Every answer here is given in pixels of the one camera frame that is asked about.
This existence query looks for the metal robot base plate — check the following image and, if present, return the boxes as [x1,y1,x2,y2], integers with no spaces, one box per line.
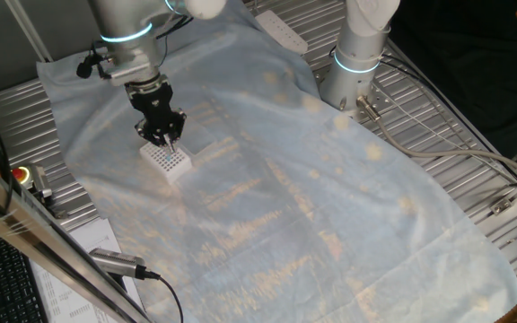
[314,66,404,126]

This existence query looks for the red emergency stop button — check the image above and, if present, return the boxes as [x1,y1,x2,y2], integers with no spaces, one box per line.
[11,164,54,199]

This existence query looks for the clear plastic box lid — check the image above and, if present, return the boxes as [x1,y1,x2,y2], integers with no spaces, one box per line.
[178,117,223,157]

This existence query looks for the black camera cable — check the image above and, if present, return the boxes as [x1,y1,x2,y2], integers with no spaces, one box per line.
[144,268,185,323]

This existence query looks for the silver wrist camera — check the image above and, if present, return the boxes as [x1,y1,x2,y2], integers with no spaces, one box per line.
[108,53,161,87]

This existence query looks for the black keyboard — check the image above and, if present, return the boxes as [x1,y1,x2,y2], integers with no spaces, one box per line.
[0,221,49,323]

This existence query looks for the thin wrist cable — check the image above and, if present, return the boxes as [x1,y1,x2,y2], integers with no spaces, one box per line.
[152,14,195,69]

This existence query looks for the black round plug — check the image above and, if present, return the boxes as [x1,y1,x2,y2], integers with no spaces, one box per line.
[75,49,105,80]

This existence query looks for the silver camera on stand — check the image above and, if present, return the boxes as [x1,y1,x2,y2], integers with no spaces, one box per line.
[88,247,148,281]

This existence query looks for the aluminium corner bracket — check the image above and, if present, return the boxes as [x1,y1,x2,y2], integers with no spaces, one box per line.
[490,196,513,216]

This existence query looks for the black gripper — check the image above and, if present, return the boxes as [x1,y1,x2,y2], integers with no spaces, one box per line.
[124,79,188,153]

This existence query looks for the printed paper sheets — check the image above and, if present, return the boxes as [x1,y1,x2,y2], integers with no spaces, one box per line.
[29,217,145,323]

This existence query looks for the slim grey metal rail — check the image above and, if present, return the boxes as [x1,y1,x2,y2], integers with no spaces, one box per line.
[4,0,55,64]

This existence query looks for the thick grey robot cable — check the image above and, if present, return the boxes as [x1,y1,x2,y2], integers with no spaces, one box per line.
[355,95,517,181]

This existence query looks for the white pipette tip holder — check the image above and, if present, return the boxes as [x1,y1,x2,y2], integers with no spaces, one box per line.
[138,141,194,185]

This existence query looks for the light blue stained cloth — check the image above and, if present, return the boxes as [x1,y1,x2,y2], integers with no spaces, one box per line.
[36,0,517,323]

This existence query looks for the white power strip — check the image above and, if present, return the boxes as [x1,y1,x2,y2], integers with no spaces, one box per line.
[254,9,310,57]

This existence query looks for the aluminium frame bar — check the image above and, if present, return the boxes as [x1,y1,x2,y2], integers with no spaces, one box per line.
[0,149,153,323]

